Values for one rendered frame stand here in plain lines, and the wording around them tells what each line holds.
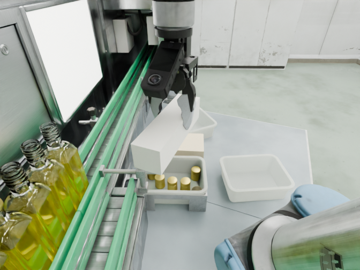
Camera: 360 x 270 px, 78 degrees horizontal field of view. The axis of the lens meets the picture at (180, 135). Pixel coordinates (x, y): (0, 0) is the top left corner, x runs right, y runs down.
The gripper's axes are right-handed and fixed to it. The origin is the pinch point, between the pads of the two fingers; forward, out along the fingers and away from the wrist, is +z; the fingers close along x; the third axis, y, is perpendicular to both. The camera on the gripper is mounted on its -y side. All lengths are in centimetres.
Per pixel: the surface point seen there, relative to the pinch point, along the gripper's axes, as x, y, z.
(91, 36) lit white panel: 52, 38, -8
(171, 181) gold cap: 3.9, 7.9, 28.4
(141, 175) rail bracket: 6.6, -5.1, 14.4
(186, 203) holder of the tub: -3.2, 3.3, 31.3
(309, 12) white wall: -64, 455, 22
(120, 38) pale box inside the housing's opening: 66, 77, 2
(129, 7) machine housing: 52, 69, -15
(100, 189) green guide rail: 13.0, -13.1, 13.9
